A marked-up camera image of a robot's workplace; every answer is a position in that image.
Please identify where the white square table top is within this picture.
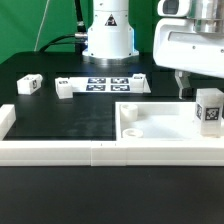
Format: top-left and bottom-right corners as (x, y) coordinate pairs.
(115, 102), (224, 140)

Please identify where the white marker tag sheet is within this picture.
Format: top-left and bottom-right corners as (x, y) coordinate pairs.
(69, 77), (151, 93)

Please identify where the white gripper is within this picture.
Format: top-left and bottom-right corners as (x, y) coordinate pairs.
(153, 0), (224, 100)

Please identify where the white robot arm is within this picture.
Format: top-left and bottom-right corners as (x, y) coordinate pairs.
(83, 0), (224, 89)

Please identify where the white thin cable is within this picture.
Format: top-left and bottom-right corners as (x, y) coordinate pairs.
(34, 0), (52, 52)

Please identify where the white U-shaped fence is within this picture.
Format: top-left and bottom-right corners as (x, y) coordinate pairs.
(0, 104), (224, 166)

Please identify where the black cable bundle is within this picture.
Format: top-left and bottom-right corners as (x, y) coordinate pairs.
(39, 0), (89, 54)

